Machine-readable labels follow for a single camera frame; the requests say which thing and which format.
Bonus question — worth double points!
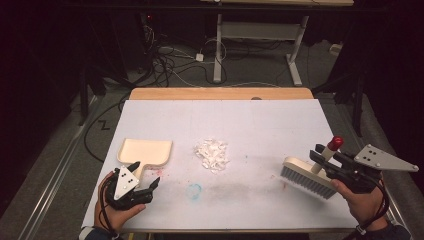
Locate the white metal desk frame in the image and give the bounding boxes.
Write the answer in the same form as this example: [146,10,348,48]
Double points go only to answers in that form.
[199,0,355,87]

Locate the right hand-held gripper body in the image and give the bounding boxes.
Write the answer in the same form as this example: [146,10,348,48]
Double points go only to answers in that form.
[324,143,420,195]

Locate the cream brush with red handle tip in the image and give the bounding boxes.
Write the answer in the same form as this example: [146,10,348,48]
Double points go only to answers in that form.
[280,135,345,200]

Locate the right hand-held gripper black cable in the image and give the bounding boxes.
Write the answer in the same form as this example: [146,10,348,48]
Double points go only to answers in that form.
[343,179,391,240]

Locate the left hand-held gripper black cable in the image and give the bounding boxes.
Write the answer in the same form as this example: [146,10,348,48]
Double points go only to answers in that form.
[98,173,117,236]

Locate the tangle of black cables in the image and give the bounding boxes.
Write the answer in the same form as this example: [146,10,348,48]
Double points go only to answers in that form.
[138,13,218,88]

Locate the metal floor rail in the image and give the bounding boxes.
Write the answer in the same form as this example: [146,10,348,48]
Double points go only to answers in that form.
[18,95,103,240]

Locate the wooden table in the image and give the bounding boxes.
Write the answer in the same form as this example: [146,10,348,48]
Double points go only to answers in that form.
[81,87,360,234]

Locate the black metal stand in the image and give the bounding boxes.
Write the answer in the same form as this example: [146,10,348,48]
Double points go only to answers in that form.
[313,66,366,138]
[77,63,134,127]

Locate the hand-held gripper black cable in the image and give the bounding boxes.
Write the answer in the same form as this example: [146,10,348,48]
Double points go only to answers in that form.
[98,173,117,236]
[343,179,391,240]

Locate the person's right hand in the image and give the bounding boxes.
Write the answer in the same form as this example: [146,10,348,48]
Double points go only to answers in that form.
[330,179,388,232]

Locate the long black floor cable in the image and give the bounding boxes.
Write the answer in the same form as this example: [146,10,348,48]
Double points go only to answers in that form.
[83,94,131,164]

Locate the person's left hand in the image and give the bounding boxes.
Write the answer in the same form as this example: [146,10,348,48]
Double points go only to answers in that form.
[94,171,147,232]

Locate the pile of white paper scraps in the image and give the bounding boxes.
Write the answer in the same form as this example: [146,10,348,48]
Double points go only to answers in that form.
[193,138,231,175]

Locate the beige floor box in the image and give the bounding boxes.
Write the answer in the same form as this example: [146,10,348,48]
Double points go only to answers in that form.
[329,43,344,57]

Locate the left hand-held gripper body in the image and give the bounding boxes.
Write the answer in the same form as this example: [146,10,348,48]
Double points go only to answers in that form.
[104,165,154,211]

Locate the cream plastic dustpan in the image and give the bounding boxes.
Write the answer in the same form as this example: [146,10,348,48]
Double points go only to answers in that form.
[117,138,174,183]

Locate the white floor cable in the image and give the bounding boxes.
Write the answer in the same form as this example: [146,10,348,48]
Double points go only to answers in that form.
[168,66,284,89]

